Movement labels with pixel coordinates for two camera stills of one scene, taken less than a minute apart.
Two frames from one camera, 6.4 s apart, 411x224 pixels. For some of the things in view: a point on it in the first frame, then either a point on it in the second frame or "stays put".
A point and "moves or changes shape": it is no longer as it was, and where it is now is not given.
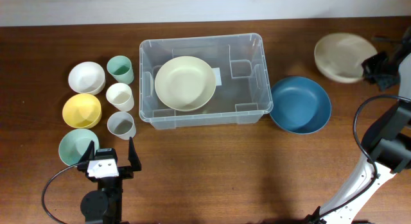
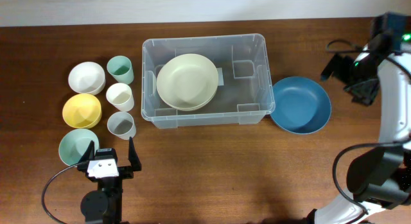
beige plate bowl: x=340 y=56 moves or changes shape
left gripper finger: x=133 y=156 stays put
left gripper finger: x=89 y=155 stays put
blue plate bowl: x=301 y=104 stays put
